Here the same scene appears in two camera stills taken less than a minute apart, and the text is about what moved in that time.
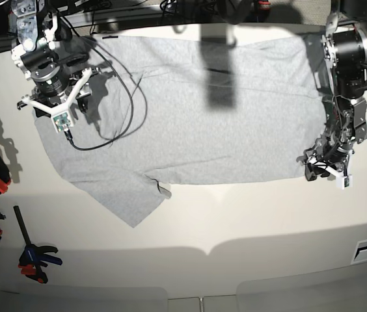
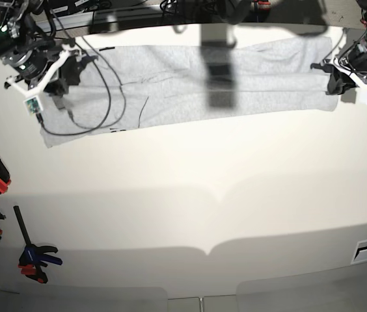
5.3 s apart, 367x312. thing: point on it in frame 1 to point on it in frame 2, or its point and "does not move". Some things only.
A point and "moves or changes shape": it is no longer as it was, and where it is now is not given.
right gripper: x=328 y=155 to x=360 y=65
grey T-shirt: x=162 y=111 moves or changes shape
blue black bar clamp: x=30 y=262 does not move
